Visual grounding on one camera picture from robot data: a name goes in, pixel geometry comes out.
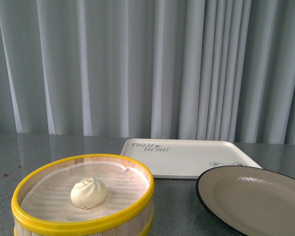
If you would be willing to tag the white steamer liner cloth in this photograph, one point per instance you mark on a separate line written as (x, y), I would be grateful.
(50, 199)

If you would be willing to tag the white steamed bun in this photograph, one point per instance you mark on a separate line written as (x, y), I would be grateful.
(88, 193)

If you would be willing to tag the yellow rimmed wooden steamer basket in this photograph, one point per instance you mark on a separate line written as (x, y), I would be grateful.
(135, 220)

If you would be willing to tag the beige plate with black rim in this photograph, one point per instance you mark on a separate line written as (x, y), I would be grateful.
(248, 200)

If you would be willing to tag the white rectangular Taiji Bear tray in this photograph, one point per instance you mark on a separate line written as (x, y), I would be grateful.
(184, 159)

